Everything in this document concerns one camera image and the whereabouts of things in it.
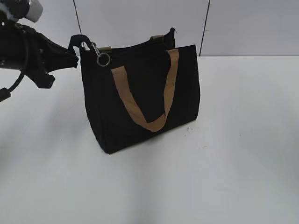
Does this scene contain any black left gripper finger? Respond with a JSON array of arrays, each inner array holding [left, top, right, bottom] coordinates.
[[45, 38, 76, 56], [46, 56, 78, 72]]

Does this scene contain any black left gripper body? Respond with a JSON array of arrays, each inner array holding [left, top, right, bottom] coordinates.
[[0, 22, 56, 89]]

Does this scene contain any silver zipper pull with ring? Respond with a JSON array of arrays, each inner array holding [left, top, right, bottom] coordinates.
[[91, 42, 111, 67]]

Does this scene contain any black bag with tan handles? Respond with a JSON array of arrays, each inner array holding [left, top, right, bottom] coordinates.
[[69, 28, 200, 154]]

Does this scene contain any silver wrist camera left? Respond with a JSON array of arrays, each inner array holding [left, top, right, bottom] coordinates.
[[20, 0, 43, 22]]

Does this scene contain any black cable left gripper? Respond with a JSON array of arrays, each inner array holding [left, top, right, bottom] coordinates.
[[0, 35, 30, 103]]

